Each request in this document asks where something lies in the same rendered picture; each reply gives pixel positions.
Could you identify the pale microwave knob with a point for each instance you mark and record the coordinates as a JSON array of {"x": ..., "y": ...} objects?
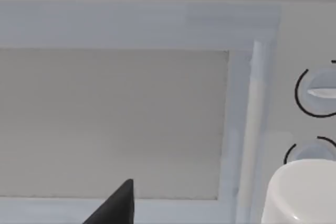
[
  {"x": 320, "y": 93},
  {"x": 312, "y": 152}
]

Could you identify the pale microwave oven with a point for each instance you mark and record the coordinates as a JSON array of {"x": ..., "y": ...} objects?
[{"x": 288, "y": 37}]

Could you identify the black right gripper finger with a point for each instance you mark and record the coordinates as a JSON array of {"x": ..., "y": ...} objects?
[{"x": 120, "y": 205}]

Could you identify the pale blue microwave door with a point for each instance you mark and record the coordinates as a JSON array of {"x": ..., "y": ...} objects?
[{"x": 131, "y": 24}]

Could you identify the white cup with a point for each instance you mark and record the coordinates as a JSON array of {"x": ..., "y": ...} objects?
[{"x": 302, "y": 195}]

